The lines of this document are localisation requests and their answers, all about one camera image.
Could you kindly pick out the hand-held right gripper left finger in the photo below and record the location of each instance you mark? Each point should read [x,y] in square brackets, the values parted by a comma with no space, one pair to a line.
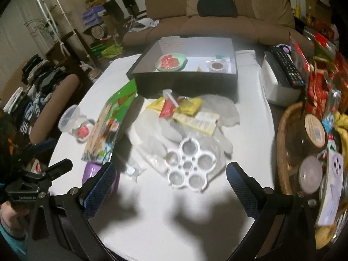
[99,191]

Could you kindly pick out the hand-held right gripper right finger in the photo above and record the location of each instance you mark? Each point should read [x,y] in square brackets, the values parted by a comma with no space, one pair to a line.
[242,193]

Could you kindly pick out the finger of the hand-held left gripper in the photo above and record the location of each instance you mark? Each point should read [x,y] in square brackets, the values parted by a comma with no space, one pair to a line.
[45,145]
[58,167]

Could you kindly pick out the purple plastic bowl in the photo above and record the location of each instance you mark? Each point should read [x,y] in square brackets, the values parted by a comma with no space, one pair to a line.
[91,172]

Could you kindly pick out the red sauce packet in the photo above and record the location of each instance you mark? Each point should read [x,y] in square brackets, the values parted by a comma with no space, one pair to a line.
[168,108]

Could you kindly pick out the clear container with red candy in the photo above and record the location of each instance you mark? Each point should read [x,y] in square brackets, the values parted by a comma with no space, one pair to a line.
[83,132]

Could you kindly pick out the round container with pale lid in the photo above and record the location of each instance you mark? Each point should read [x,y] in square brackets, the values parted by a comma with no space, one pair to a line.
[310,174]

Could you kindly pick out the small clear round container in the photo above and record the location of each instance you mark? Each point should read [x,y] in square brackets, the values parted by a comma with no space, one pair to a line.
[217,65]

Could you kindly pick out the person's left hand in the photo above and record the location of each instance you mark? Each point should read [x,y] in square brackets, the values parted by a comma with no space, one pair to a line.
[12,217]

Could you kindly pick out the clear plastic cup with lid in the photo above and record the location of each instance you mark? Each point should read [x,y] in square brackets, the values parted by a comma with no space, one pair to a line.
[68,118]

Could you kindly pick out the small clear plastic packet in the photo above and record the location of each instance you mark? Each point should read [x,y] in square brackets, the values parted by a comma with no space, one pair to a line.
[133,171]

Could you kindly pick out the brown chair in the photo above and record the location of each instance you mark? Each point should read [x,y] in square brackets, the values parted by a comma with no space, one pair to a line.
[65,92]

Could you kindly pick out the white flower-shaped plastic tray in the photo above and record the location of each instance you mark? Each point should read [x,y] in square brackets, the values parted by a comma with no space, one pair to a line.
[190,165]

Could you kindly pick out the pile of dark clothes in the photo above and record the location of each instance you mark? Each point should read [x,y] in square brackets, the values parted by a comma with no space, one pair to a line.
[38,87]

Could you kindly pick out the white striped tablecloth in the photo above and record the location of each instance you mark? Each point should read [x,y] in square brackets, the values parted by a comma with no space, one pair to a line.
[152,223]

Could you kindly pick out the woven wicker basket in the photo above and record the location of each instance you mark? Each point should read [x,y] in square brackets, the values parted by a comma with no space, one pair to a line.
[285,146]

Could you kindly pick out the green printed snack bag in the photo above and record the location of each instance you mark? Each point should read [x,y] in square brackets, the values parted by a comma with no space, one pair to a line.
[108,125]

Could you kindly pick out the clear plastic glove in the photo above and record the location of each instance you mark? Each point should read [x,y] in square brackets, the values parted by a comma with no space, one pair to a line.
[220,111]
[152,138]

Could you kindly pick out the cream striped snack packet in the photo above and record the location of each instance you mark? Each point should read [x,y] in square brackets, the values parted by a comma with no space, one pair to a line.
[198,121]

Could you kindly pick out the white card with holes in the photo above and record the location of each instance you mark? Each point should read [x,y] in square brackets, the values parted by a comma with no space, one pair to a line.
[333,185]

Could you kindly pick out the brown jar with paper lid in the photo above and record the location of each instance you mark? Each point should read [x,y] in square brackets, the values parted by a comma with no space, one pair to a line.
[314,130]

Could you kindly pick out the green cloth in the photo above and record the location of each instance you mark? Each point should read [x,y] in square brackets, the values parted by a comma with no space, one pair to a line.
[108,51]

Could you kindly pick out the yellow bananas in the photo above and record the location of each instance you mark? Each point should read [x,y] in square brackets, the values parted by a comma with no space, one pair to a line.
[343,133]

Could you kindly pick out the black cardboard box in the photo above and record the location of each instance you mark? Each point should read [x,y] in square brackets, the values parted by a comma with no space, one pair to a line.
[185,84]

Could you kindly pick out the round tin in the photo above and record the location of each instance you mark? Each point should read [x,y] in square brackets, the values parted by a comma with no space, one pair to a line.
[98,31]

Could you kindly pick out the pile of red snack packets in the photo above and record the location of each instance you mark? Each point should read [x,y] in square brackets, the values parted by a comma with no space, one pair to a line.
[319,92]

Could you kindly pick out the black remote control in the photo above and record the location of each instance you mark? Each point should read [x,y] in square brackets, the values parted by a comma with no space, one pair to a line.
[288,66]

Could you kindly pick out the white metal rack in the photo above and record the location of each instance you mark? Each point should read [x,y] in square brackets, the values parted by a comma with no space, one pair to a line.
[55,11]

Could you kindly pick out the purple storage boxes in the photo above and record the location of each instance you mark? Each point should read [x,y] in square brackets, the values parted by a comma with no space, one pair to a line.
[92,16]

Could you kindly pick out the green bowl with red pieces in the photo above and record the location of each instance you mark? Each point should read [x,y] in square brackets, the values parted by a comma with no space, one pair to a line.
[170,62]

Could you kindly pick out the white cloth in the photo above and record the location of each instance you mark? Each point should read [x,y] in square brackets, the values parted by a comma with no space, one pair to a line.
[144,24]

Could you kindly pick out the black speaker box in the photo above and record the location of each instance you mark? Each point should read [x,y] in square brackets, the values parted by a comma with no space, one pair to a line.
[129,2]

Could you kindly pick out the brown sofa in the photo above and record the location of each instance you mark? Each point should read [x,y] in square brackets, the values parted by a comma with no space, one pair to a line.
[261,8]

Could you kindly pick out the black cushion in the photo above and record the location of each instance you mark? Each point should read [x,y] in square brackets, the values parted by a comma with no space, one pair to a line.
[217,6]

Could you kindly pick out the yellow bottle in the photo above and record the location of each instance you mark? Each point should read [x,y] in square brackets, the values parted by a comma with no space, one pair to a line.
[298,9]

